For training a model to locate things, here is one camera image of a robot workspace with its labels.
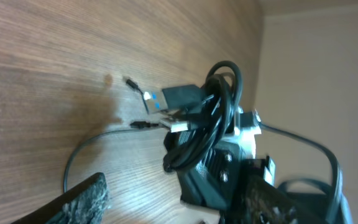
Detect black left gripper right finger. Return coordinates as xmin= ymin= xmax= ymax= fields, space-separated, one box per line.
xmin=228 ymin=175 xmax=322 ymax=224

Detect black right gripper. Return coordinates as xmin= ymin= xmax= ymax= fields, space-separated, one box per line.
xmin=163 ymin=130 xmax=250 ymax=210

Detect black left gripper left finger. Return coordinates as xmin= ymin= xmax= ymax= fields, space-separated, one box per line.
xmin=12 ymin=172 xmax=109 ymax=224

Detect thick black USB-A cable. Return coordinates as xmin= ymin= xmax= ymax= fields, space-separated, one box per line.
xmin=143 ymin=60 xmax=244 ymax=174

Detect thin black micro-USB cable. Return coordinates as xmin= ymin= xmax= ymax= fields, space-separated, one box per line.
xmin=63 ymin=77 xmax=167 ymax=194

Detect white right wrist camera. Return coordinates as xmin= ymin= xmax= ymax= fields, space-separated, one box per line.
xmin=234 ymin=107 xmax=276 ymax=186

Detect black right camera cable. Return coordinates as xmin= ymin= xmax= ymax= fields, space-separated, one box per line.
xmin=253 ymin=116 xmax=354 ymax=224

